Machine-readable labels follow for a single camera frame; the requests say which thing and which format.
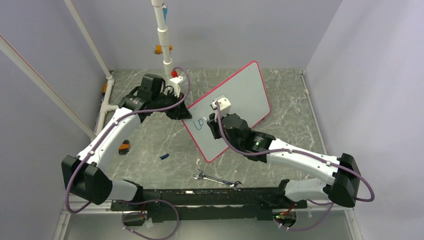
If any pink-framed whiteboard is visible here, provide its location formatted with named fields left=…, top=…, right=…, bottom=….
left=182, top=61, right=271, bottom=163

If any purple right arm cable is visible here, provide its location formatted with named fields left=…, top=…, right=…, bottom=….
left=213, top=100, right=376, bottom=233

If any silver double open-end wrench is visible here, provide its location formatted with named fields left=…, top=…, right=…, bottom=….
left=192, top=168, right=243, bottom=191

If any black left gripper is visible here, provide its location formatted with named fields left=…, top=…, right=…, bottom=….
left=152, top=89, right=191, bottom=120

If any black orange small block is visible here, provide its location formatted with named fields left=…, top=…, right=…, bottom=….
left=118, top=139, right=131, bottom=155

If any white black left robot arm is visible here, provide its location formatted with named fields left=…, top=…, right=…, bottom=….
left=61, top=73, right=192, bottom=210

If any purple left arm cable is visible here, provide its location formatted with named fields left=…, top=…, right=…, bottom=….
left=64, top=67, right=192, bottom=215

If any orange pipe valve fitting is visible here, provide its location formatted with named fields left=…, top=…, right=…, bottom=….
left=152, top=45, right=173, bottom=55

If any white PVC pipe frame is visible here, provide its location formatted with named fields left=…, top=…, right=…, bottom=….
left=64, top=0, right=174, bottom=135

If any aluminium extrusion frame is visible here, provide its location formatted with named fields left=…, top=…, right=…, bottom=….
left=52, top=194, right=112, bottom=240

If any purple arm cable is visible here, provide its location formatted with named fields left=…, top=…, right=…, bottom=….
left=213, top=100, right=376, bottom=233
left=64, top=67, right=192, bottom=215

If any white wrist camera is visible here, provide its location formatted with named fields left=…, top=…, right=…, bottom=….
left=166, top=70, right=186, bottom=98
left=210, top=95, right=231, bottom=122

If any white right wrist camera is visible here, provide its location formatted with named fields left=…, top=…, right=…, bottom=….
left=210, top=95, right=231, bottom=122

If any diagonal white pipe red stripe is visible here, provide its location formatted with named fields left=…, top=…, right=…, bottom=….
left=0, top=35, right=96, bottom=139

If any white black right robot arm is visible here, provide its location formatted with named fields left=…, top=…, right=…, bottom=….
left=207, top=113, right=360, bottom=208

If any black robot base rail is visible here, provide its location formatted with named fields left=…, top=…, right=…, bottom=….
left=110, top=187, right=308, bottom=223

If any blue marker cap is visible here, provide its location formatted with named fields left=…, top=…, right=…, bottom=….
left=159, top=153, right=169, bottom=160

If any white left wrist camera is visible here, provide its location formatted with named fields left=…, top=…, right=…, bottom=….
left=166, top=70, right=186, bottom=98

